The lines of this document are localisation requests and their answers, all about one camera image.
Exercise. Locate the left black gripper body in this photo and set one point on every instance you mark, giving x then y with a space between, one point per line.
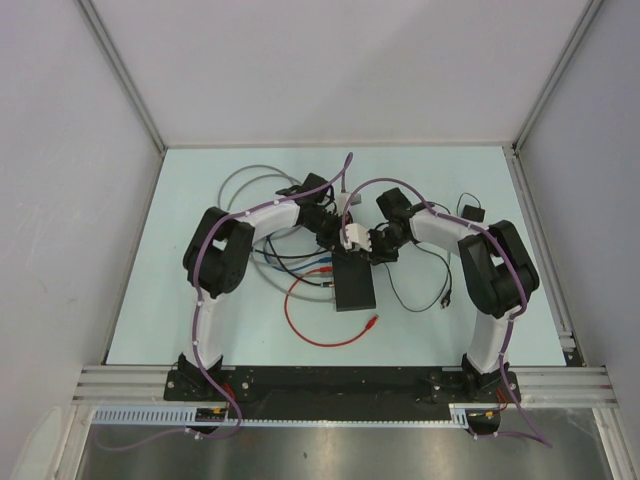
326 227

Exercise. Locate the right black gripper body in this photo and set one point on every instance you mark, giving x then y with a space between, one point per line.
385 244

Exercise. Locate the black network switch box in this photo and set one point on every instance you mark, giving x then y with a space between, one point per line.
353 284

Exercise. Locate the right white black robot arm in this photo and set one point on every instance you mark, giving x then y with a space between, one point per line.
499 275

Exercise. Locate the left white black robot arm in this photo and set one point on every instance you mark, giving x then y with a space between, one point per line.
217 256

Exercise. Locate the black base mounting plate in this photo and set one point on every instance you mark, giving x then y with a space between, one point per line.
342 394

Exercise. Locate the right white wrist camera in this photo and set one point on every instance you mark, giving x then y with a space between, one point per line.
356 237

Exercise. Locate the aluminium front frame rail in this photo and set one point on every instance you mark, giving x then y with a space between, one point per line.
542 387

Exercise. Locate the white slotted cable duct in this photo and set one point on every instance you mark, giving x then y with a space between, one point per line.
195 416

